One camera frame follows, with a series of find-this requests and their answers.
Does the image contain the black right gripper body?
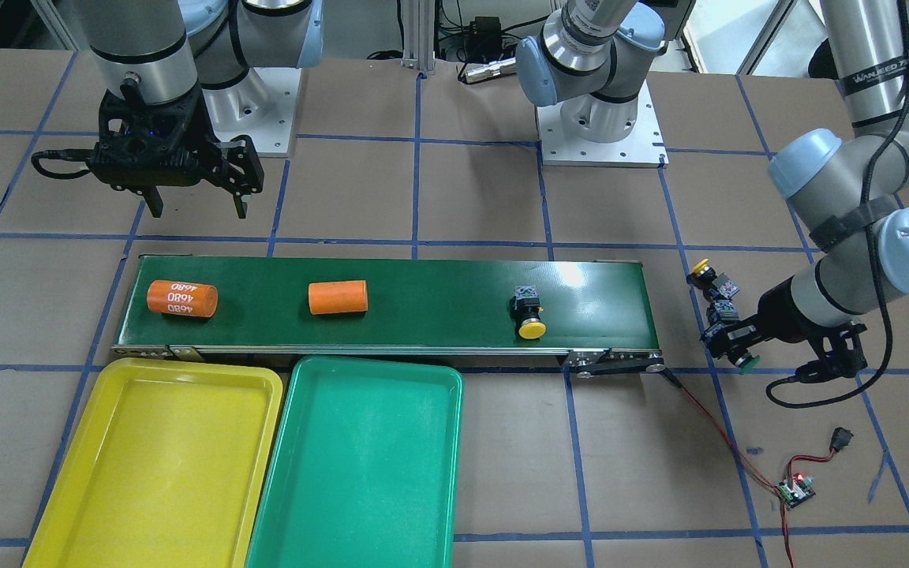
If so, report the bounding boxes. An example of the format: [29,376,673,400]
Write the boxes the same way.
[90,85,264,199]

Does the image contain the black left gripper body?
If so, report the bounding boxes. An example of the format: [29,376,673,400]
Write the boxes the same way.
[755,279,868,383]

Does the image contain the green push button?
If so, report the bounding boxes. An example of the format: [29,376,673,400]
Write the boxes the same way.
[706,298,740,326]
[703,323,761,374]

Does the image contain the yellow push button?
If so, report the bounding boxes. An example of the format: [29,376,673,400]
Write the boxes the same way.
[510,285,546,341]
[686,259,740,301]

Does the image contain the orange cylinder with 4680 print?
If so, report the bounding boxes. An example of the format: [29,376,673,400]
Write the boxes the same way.
[147,279,218,319]

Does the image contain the robot left arm silver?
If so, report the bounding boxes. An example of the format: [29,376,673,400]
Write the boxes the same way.
[515,1,909,382]

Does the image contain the green conveyor belt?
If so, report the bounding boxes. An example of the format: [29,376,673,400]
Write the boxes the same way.
[112,255,666,375]

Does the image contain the small controller circuit board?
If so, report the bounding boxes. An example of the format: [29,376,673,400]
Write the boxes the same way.
[776,473,816,508]

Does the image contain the yellow plastic tray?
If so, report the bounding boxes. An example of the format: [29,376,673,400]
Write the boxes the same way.
[24,358,284,567]

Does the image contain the green plastic tray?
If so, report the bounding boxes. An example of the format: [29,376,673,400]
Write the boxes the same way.
[246,356,464,567]

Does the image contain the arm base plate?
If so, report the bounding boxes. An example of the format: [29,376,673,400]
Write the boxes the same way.
[535,82,670,168]
[203,67,303,158]

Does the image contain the red black power wire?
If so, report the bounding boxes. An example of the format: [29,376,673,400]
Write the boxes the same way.
[660,369,842,568]

